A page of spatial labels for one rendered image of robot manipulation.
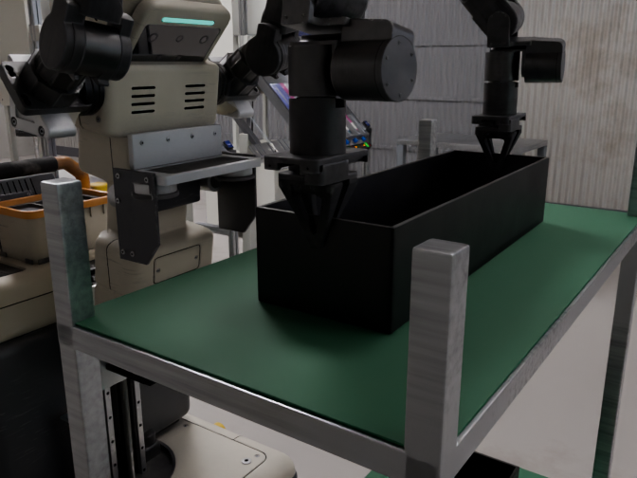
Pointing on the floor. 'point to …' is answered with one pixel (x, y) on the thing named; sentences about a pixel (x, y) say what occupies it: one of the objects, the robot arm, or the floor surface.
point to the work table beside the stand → (470, 144)
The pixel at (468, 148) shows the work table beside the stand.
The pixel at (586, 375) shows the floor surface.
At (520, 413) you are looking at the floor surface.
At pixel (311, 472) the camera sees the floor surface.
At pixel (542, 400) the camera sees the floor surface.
